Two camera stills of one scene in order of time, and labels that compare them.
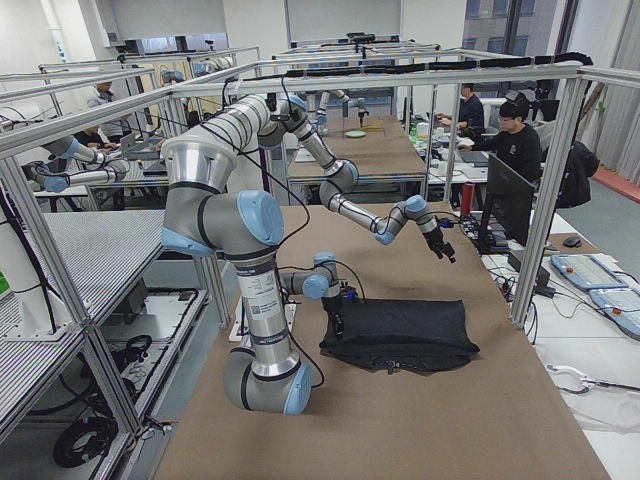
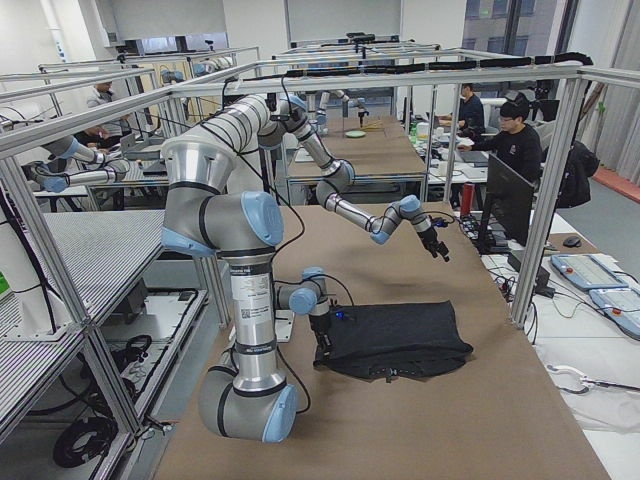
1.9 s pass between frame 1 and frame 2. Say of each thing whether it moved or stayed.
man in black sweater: stayed
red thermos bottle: stayed
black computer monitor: stayed
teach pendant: stayed
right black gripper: moved
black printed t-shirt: moved
